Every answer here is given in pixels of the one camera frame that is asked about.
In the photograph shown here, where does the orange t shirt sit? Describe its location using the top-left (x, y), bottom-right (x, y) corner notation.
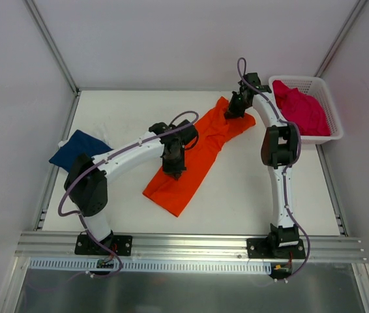
top-left (142, 97), bottom-right (256, 217)

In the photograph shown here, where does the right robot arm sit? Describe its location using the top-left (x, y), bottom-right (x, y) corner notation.
top-left (224, 72), bottom-right (306, 260)

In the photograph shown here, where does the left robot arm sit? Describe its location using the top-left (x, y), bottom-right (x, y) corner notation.
top-left (63, 120), bottom-right (199, 256)

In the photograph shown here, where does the magenta t shirt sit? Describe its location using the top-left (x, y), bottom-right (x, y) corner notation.
top-left (273, 80), bottom-right (331, 136)

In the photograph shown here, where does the white plastic basket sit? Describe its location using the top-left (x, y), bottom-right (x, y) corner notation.
top-left (269, 75), bottom-right (344, 145)

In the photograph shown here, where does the folded navy blue t shirt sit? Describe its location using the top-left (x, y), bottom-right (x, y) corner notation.
top-left (49, 130), bottom-right (111, 172)

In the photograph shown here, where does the folded white t shirt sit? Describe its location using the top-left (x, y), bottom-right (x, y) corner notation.
top-left (57, 125), bottom-right (111, 148)

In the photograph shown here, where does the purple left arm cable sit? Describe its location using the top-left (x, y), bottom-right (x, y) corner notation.
top-left (57, 110), bottom-right (200, 278)

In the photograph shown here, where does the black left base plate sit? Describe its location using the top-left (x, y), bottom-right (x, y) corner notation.
top-left (74, 233), bottom-right (133, 256)

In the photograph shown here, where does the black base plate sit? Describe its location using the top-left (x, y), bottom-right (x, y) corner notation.
top-left (74, 233), bottom-right (133, 256)
top-left (246, 237), bottom-right (306, 260)

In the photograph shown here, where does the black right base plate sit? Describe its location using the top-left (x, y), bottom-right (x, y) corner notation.
top-left (246, 237), bottom-right (306, 260)

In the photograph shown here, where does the aluminium front rail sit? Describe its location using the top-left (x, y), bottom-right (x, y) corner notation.
top-left (15, 231), bottom-right (368, 263)

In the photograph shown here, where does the white slotted cable duct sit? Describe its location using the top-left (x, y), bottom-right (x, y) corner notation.
top-left (29, 258), bottom-right (272, 275)

